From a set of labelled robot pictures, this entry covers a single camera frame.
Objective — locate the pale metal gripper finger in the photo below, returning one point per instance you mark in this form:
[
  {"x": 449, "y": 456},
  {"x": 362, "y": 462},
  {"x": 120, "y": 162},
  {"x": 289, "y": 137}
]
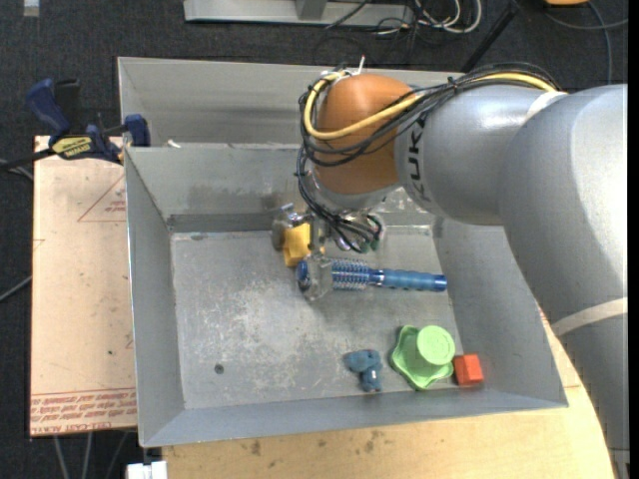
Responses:
[
  {"x": 279, "y": 230},
  {"x": 315, "y": 282}
]

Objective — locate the yellow block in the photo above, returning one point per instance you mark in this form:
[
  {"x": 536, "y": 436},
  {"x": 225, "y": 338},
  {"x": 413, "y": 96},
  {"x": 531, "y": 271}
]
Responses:
[{"x": 295, "y": 245}]

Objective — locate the blue toy animal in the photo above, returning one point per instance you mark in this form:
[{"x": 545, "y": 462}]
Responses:
[{"x": 367, "y": 367}]

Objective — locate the light green flower-shaped cup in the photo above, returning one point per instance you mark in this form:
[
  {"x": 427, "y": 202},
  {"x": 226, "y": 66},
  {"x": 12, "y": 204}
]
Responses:
[{"x": 422, "y": 359}]

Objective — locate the orange-red block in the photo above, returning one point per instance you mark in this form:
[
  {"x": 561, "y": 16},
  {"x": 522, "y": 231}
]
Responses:
[{"x": 468, "y": 369}]

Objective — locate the blue hair brush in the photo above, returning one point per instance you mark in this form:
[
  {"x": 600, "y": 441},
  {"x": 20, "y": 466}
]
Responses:
[{"x": 409, "y": 280}]

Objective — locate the grey metal bin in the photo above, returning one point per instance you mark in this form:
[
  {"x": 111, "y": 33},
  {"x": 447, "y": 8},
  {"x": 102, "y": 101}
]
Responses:
[{"x": 259, "y": 327}]

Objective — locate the brown cardboard board, red print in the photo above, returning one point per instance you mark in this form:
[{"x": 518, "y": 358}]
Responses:
[{"x": 80, "y": 292}]

